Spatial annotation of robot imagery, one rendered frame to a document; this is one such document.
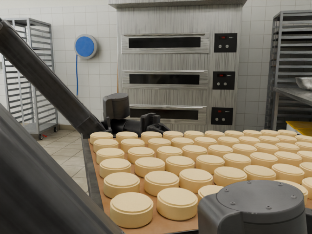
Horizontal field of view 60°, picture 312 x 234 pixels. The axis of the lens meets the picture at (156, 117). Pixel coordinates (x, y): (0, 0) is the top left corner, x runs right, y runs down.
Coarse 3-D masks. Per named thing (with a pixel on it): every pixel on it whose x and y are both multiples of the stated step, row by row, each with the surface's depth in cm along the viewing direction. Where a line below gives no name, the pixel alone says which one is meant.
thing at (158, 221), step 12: (120, 144) 60; (216, 144) 65; (96, 156) 52; (96, 168) 46; (132, 168) 47; (144, 192) 38; (108, 204) 34; (156, 204) 35; (156, 216) 32; (132, 228) 29; (144, 228) 30; (156, 228) 30; (168, 228) 30; (180, 228) 30; (192, 228) 30
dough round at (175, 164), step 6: (174, 156) 48; (180, 156) 48; (168, 162) 46; (174, 162) 45; (180, 162) 45; (186, 162) 45; (192, 162) 46; (168, 168) 45; (174, 168) 44; (180, 168) 44; (186, 168) 44; (192, 168) 45
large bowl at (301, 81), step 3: (297, 78) 302; (300, 78) 296; (303, 78) 293; (306, 78) 290; (309, 78) 287; (297, 81) 303; (300, 81) 297; (303, 81) 294; (306, 81) 291; (309, 81) 289; (300, 84) 300; (303, 84) 296; (306, 84) 292; (309, 84) 290; (300, 87) 303; (303, 87) 298; (306, 87) 295; (309, 87) 292; (306, 90) 302; (309, 90) 298
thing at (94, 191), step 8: (88, 144) 59; (88, 152) 54; (88, 160) 50; (88, 168) 46; (88, 176) 39; (88, 184) 38; (96, 184) 40; (96, 192) 37; (96, 200) 35; (176, 232) 29; (184, 232) 29; (192, 232) 29
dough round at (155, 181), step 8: (152, 176) 39; (160, 176) 39; (168, 176) 39; (176, 176) 39; (144, 184) 39; (152, 184) 37; (160, 184) 37; (168, 184) 37; (176, 184) 38; (152, 192) 37
